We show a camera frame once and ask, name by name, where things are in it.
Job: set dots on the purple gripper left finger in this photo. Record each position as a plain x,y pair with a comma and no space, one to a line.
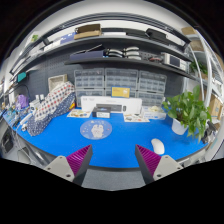
73,167

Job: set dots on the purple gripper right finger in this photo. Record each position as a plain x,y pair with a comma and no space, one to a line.
154,167

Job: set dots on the white computer mouse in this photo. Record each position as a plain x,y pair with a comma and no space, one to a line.
158,146

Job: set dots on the blue desk mat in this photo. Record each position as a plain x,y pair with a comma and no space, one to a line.
62,137

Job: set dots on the left illustrated card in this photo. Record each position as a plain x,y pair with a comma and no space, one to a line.
79,113

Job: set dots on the illustrated card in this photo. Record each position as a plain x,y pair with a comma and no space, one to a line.
79,113
134,118

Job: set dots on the white tissue box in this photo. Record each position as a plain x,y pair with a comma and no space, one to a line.
153,112

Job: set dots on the right illustrated card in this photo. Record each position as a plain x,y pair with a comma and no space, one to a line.
134,118

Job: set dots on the small black box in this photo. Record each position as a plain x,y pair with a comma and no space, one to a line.
101,112

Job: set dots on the long white keyboard box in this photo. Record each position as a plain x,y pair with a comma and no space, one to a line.
117,105

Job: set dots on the green potted plant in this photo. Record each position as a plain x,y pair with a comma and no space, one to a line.
190,111

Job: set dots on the patterned fabric bundle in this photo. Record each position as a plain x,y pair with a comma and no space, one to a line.
56,103

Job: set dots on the right grey drawer cabinet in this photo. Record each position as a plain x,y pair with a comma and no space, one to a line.
151,88

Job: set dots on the grey drawer cabinet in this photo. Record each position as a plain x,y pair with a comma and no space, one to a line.
121,78
151,88
88,82

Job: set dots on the yellow card box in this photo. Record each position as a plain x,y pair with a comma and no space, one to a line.
122,92

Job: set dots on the purple figurine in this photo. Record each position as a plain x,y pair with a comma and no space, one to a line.
22,102

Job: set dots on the left grey drawer cabinet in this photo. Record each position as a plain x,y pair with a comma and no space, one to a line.
88,82

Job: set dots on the beige framed box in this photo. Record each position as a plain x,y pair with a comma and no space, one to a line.
54,81

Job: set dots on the middle grey drawer cabinet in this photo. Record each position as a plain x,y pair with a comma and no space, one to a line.
121,78

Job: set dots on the grey electronic instrument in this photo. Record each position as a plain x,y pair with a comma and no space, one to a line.
174,61

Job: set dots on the lower dark shelf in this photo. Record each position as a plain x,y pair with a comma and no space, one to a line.
132,63

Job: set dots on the dark shelf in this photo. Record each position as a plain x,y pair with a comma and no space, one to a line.
108,41
132,63

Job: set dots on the dark blue flat box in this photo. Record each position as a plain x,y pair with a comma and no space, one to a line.
87,55

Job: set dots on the upper dark shelf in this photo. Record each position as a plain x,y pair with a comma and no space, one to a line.
108,41

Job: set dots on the cardboard box on shelf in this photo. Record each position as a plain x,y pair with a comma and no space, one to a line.
88,31

